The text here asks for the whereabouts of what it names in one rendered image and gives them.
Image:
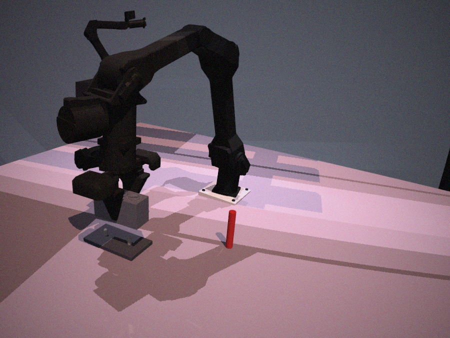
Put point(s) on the dark red peg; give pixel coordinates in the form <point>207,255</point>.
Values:
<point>230,229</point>

